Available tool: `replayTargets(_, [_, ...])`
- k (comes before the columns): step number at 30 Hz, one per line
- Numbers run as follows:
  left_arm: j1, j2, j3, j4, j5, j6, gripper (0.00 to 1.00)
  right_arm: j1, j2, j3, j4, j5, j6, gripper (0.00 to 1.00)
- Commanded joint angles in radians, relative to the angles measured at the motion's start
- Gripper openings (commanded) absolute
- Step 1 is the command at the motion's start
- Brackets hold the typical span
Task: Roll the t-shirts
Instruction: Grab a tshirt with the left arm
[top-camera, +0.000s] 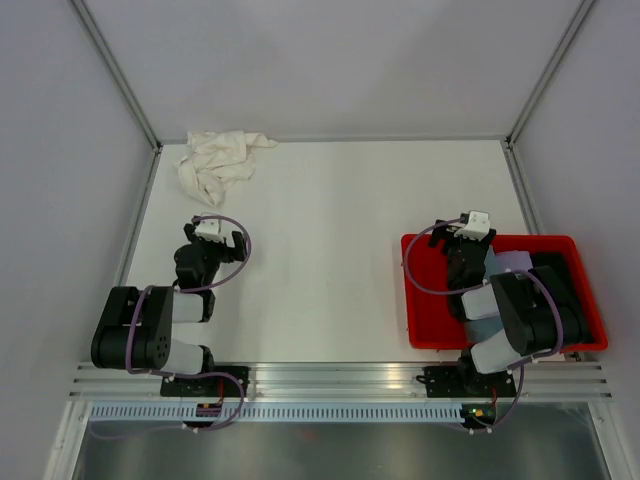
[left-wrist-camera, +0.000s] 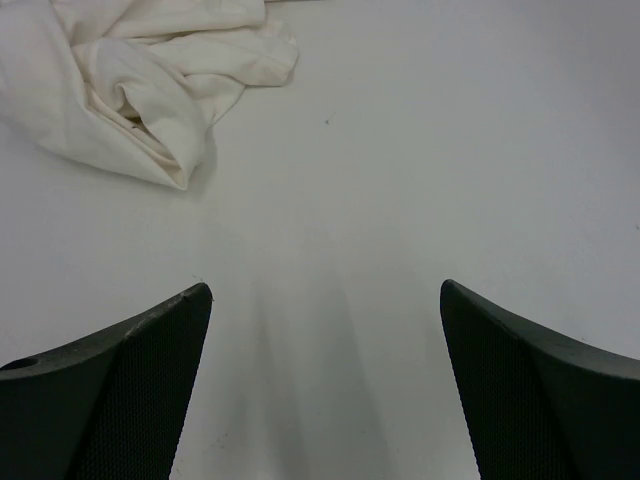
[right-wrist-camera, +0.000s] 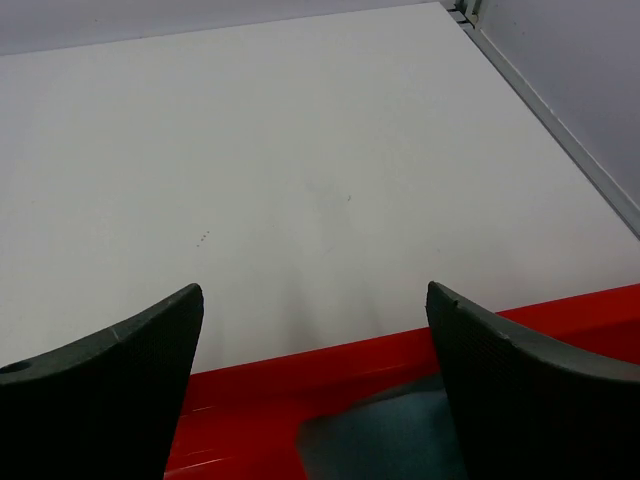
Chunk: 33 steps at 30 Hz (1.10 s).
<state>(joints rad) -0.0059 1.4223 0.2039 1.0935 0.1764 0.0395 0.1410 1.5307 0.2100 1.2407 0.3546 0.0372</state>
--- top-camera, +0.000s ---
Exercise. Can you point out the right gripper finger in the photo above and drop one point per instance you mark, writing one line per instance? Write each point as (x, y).
(487, 240)
(441, 235)

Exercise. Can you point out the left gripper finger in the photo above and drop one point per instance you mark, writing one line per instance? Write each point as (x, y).
(189, 230)
(238, 251)

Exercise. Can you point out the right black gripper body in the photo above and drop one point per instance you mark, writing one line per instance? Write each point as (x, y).
(450, 252)

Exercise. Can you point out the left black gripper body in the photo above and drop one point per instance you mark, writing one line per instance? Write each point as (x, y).
(214, 254)

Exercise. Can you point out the white t shirt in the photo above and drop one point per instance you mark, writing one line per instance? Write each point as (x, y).
(214, 162)

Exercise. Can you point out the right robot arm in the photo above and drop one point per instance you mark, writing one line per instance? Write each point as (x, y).
(519, 305)

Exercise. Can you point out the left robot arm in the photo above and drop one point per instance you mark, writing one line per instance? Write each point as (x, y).
(135, 330)

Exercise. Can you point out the lilac rolled t shirt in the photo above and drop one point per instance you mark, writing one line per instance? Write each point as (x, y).
(514, 260)

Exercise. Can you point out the grey-blue rolled t shirt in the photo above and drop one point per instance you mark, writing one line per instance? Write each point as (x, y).
(480, 330)

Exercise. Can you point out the red plastic bin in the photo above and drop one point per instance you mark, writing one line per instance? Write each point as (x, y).
(430, 326)

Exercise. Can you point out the black rolled t shirt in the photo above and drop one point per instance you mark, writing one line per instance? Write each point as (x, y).
(565, 294)

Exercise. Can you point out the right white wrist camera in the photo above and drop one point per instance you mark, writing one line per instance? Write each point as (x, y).
(475, 225)

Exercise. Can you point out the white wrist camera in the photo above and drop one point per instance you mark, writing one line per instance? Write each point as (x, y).
(209, 229)
(475, 225)

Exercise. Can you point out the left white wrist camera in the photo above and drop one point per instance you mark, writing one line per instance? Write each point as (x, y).
(209, 229)

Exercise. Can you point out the right aluminium frame post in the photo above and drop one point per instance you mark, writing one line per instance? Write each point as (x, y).
(570, 33)

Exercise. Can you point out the aluminium frame post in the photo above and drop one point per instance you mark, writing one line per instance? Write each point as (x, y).
(101, 46)
(570, 33)

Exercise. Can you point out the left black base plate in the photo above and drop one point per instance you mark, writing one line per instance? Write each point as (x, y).
(208, 387)

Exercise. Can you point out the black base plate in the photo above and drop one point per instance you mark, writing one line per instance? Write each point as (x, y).
(208, 387)
(447, 381)

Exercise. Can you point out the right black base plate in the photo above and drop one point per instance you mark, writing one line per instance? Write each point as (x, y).
(447, 381)

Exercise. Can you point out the aluminium mounting rail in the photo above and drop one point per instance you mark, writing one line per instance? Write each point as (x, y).
(543, 382)

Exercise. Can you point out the white slotted cable duct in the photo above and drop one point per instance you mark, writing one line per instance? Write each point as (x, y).
(272, 412)

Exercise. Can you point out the left aluminium frame post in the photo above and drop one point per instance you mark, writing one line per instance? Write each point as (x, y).
(101, 46)

